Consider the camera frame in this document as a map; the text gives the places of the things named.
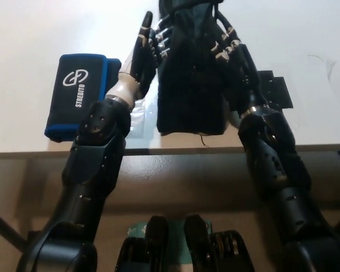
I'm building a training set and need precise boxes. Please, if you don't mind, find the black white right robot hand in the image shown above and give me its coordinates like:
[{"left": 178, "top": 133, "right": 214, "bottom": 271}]
[{"left": 209, "top": 8, "right": 270, "bottom": 117}]

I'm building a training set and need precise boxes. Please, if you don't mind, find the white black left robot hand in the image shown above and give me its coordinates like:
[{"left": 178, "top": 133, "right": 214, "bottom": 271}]
[{"left": 119, "top": 11, "right": 173, "bottom": 100}]

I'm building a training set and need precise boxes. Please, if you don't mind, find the black fabric lunch bag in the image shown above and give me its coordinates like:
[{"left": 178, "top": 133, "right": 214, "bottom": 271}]
[{"left": 155, "top": 0, "right": 231, "bottom": 137}]

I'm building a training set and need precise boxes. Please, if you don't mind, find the clear tape patch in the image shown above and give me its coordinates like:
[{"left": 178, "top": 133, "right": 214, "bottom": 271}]
[{"left": 126, "top": 93, "right": 159, "bottom": 139}]

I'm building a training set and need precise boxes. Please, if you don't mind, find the black table leg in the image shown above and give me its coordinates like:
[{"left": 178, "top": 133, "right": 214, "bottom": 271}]
[{"left": 0, "top": 205, "right": 28, "bottom": 250}]

